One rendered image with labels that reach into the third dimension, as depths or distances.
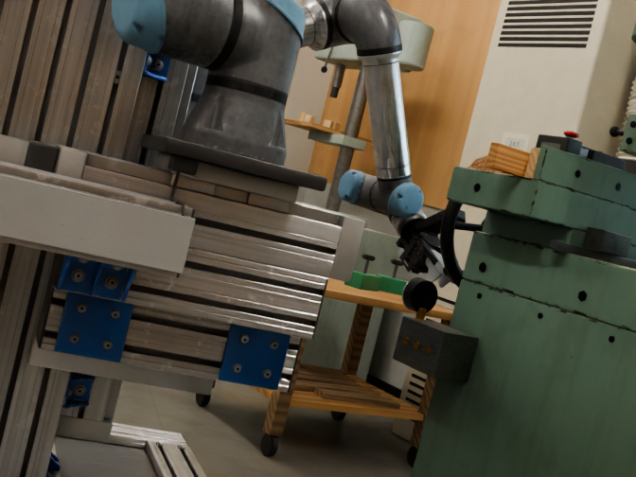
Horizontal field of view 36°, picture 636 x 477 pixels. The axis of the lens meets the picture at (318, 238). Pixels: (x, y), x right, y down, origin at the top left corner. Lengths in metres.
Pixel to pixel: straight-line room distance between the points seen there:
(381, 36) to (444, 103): 2.23
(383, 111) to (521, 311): 0.61
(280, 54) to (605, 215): 0.65
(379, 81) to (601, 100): 1.43
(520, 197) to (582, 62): 1.80
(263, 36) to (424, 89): 3.08
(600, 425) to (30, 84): 0.97
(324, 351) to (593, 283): 2.50
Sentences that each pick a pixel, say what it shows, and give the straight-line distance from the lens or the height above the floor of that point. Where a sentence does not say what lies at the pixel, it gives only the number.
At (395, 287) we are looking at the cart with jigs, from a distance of 3.38.
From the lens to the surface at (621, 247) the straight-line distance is 1.69.
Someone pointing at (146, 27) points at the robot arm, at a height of 0.94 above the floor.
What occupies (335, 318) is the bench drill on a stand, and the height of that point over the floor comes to 0.33.
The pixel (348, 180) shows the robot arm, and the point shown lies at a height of 0.84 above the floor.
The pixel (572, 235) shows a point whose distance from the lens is 1.66.
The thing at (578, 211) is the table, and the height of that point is 0.87.
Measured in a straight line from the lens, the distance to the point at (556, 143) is 1.91.
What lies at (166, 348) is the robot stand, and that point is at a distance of 1.39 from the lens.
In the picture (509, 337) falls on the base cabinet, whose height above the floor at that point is 0.64.
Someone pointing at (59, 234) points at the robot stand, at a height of 0.68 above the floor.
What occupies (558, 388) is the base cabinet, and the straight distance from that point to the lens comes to 1.61.
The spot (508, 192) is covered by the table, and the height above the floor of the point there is 0.87.
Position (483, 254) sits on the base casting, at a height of 0.76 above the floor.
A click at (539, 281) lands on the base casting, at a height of 0.74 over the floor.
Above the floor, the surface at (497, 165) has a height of 0.91.
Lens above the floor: 0.79
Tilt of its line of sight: 2 degrees down
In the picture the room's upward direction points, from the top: 14 degrees clockwise
